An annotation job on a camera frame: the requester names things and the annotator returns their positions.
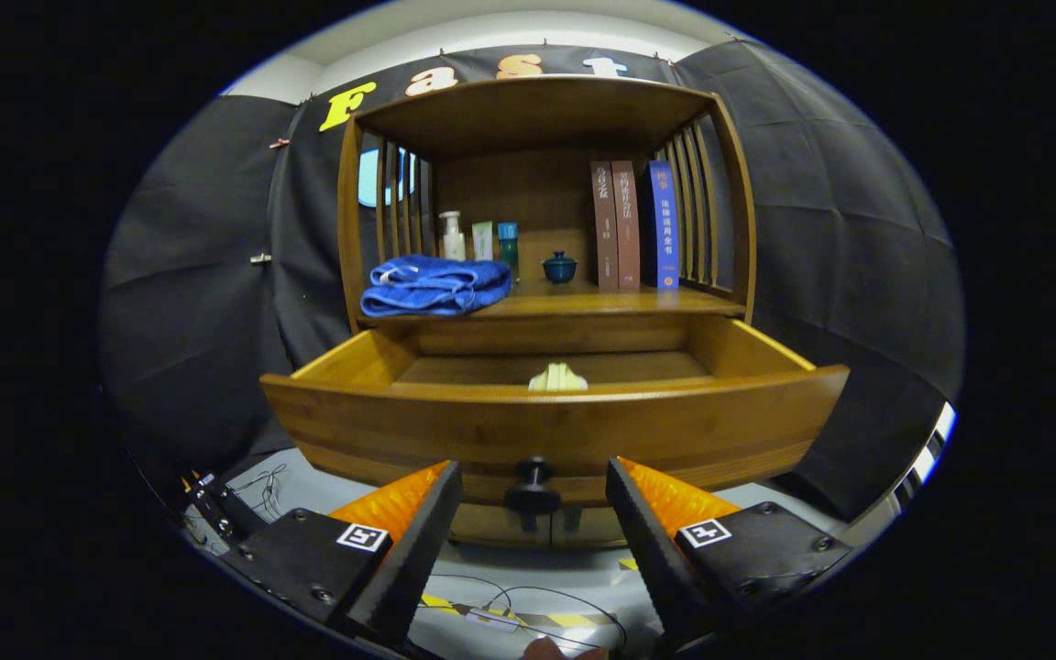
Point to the blue lidded teacup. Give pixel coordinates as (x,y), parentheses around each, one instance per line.
(559,269)

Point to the wooden drawer with black knob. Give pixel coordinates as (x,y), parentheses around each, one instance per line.
(491,431)

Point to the yellow black floor tape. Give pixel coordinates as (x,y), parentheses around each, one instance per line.
(574,621)

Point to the wooden cabinet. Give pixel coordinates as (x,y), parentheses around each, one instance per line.
(528,110)

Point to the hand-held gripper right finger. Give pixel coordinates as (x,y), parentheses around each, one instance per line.
(656,559)

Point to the green brush with white base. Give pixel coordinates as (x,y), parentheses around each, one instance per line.
(557,379)

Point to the blue cap bottle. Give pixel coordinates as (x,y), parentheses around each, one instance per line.
(508,247)

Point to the wooden cabinet door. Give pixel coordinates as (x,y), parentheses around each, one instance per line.
(597,530)
(482,532)

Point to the wooden countertop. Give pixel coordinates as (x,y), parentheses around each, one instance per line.
(583,298)

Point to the red-brown book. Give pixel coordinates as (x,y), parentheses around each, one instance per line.
(627,229)

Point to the white green tube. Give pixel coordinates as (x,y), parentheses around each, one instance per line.
(482,243)

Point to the folded blue towel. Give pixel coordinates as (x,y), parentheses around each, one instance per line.
(436,284)

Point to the blue book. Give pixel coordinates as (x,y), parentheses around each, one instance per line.
(664,229)

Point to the grey-brown book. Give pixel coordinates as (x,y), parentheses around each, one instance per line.
(603,229)

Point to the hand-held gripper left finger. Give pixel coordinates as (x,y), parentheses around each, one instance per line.
(409,568)

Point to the white pump bottle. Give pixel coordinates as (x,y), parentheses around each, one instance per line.
(453,246)

